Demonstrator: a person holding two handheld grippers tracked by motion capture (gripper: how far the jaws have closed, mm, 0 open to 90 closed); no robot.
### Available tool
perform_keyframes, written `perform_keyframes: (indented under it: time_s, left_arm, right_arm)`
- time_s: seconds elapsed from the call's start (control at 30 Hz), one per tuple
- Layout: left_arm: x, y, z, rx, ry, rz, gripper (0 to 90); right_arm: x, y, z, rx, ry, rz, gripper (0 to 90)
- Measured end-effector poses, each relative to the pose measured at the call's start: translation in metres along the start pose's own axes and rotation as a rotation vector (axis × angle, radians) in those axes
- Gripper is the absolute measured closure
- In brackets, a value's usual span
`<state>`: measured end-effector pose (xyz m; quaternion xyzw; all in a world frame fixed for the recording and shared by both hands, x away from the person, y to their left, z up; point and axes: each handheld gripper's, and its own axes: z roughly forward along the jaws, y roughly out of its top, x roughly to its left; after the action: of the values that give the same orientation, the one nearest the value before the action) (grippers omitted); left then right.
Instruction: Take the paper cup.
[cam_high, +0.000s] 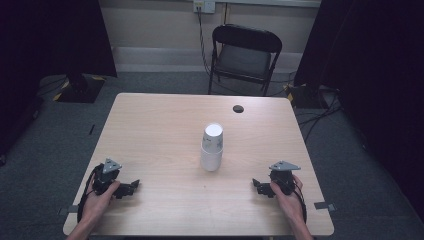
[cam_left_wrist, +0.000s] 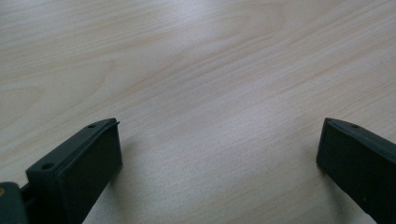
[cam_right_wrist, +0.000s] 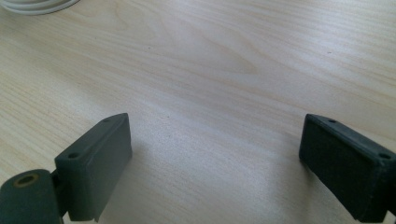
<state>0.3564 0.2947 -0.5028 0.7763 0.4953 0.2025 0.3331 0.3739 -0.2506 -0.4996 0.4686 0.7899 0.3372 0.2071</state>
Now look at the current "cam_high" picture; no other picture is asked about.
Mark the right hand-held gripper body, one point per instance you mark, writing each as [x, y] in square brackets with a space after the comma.
[283, 176]

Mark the printed white paper cup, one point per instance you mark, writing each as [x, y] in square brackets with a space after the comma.
[212, 137]

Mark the plain white paper cup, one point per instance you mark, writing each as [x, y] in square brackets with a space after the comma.
[211, 160]

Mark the black curtain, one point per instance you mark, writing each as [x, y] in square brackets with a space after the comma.
[373, 83]
[50, 50]

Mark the black marker pen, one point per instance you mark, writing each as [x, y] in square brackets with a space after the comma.
[91, 129]

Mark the black stand base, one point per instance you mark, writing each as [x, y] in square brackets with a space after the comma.
[80, 88]
[305, 96]

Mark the grey tape strip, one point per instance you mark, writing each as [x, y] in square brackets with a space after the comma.
[325, 206]
[68, 210]

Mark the person's right hand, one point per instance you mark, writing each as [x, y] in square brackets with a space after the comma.
[289, 203]

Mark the black folding chair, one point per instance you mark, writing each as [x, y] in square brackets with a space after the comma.
[245, 56]

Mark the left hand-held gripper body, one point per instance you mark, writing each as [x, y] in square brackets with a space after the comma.
[107, 173]

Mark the white wall socket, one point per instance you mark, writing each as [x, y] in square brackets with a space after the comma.
[204, 6]

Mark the person's left hand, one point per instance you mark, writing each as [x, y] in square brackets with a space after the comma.
[95, 205]

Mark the black round table grommet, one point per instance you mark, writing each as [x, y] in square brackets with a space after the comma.
[238, 109]

